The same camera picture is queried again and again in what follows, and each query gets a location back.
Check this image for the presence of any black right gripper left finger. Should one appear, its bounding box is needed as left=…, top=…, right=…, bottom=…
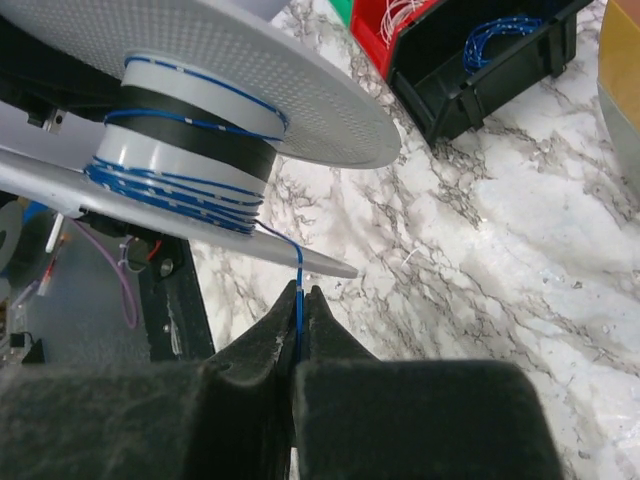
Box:
left=1, top=284, right=296, bottom=479

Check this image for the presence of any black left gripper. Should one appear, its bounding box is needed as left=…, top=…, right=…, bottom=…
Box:
left=1, top=18, right=122, bottom=127

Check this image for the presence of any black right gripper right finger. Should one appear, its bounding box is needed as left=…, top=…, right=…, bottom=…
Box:
left=294, top=287, right=563, bottom=479

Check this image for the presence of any white perforated cable spool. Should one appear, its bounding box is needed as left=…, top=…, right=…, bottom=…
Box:
left=1, top=1, right=400, bottom=278

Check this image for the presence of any long blue wire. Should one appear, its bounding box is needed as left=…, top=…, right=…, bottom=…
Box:
left=83, top=54, right=306, bottom=364

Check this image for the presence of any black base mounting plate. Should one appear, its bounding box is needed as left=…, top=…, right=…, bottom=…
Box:
left=138, top=236, right=215, bottom=362

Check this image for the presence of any green plastic bin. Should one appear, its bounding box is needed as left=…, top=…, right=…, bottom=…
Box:
left=330, top=0, right=354, bottom=28

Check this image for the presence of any red plastic bin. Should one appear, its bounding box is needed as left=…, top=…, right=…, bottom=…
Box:
left=350, top=0, right=437, bottom=80

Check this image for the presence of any black plastic bin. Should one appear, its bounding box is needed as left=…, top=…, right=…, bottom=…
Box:
left=388, top=1, right=587, bottom=145

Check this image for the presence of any round three-drawer cabinet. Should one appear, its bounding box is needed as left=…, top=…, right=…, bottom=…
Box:
left=597, top=0, right=639, bottom=193

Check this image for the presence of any white wire coil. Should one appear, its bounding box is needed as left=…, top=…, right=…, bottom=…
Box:
left=378, top=0, right=426, bottom=50

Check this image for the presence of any blue wire coil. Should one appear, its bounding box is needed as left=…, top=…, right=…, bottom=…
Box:
left=462, top=15, right=544, bottom=76

